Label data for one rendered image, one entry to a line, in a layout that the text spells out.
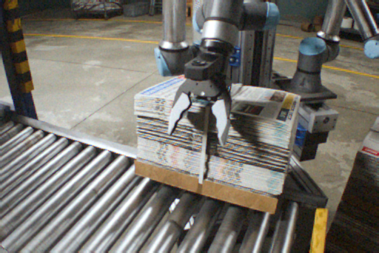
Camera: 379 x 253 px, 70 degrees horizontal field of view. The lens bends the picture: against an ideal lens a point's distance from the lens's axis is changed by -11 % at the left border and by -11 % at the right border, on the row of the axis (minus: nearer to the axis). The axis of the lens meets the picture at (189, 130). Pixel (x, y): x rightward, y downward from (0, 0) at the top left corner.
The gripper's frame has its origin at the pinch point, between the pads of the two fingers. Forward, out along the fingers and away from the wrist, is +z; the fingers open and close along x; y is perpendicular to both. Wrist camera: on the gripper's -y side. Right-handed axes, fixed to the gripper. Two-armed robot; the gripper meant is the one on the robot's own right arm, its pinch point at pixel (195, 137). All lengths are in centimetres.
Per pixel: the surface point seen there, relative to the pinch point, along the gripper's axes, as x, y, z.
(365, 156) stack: -43, 47, -4
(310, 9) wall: 4, 623, -322
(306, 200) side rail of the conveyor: -25.6, 25.4, 10.8
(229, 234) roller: -9.8, 9.8, 20.5
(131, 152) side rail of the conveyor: 28.9, 25.5, 9.8
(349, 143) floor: -64, 219, -15
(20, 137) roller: 74, 17, 15
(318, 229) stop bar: -29.4, 14.6, 15.3
